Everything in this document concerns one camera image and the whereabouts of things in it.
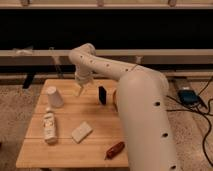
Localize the black cable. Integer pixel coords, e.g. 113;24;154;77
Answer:
165;77;213;168

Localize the blue power adapter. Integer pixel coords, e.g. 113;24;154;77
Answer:
178;89;199;105

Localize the wooden table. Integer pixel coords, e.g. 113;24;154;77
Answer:
16;79;128;168

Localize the white plastic bottle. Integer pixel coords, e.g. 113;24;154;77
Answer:
43;107;57;144

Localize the orange bowl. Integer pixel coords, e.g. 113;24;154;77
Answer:
112;90;118;111

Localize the white sponge block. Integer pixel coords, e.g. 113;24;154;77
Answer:
71;122;93;143

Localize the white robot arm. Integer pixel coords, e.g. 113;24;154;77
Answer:
69;43;181;171

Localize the red chili pepper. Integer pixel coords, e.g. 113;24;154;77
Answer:
105;142;125;159

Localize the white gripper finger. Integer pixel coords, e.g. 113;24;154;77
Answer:
78;85;84;96

